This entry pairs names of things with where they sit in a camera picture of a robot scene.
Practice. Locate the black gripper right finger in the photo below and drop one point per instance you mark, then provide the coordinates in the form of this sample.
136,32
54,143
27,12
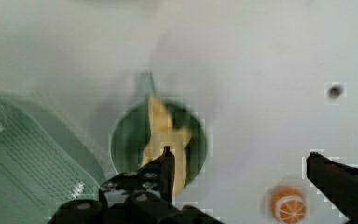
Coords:
337,182

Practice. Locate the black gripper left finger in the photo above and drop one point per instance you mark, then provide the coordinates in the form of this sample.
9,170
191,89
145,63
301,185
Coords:
156,177

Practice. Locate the yellow banana toy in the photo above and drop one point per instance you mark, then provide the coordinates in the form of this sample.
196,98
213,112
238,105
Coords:
164,134

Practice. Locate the orange slice toy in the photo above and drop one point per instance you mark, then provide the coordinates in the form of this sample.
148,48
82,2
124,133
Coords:
288,205

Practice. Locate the green perforated colander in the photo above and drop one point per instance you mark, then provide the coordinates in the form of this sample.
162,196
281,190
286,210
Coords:
42,164

